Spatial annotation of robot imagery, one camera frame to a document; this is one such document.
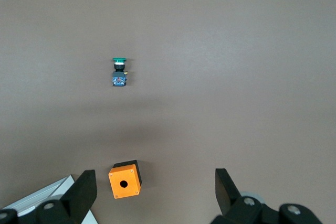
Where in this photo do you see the white drawer cabinet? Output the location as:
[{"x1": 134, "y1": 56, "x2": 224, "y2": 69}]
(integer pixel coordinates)
[{"x1": 0, "y1": 174, "x2": 99, "y2": 224}]

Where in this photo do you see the orange button enclosure box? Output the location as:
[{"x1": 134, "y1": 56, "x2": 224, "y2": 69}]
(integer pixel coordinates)
[{"x1": 108, "y1": 159, "x2": 143, "y2": 199}]

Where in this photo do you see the green mushroom push button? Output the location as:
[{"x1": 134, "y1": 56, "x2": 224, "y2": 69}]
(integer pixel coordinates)
[{"x1": 111, "y1": 56, "x2": 130, "y2": 88}]

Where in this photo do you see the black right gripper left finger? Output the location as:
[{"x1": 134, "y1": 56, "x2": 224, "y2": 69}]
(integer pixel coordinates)
[{"x1": 0, "y1": 169, "x2": 98, "y2": 224}]

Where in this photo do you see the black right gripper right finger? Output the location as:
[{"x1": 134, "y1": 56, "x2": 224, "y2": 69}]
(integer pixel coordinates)
[{"x1": 211, "y1": 168, "x2": 324, "y2": 224}]

